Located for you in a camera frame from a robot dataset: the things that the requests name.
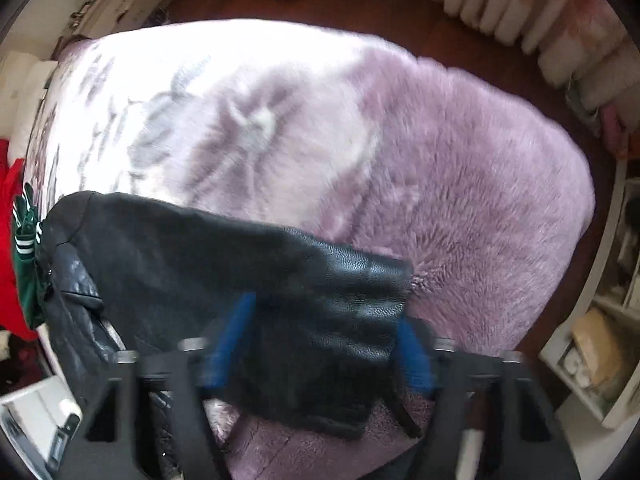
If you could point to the red duvet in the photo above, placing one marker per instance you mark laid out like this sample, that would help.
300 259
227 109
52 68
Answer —
11 315

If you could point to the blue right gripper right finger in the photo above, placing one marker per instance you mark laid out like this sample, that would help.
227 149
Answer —
437 370

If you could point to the pink floral curtain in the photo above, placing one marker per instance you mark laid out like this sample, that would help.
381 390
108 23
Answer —
578 43

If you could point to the green striped folded garment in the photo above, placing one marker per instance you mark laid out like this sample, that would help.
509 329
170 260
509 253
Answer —
33 284

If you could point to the floral purple bed blanket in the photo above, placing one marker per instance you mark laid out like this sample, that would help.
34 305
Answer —
357 142

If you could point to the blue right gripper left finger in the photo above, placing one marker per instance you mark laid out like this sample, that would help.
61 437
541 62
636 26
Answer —
197 368

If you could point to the white nightstand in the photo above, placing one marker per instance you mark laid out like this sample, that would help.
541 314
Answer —
105 17

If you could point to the black leather jacket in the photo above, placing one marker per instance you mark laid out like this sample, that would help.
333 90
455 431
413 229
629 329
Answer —
132 278

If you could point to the white shelf unit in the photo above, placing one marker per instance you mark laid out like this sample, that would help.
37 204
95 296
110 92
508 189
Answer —
595 352

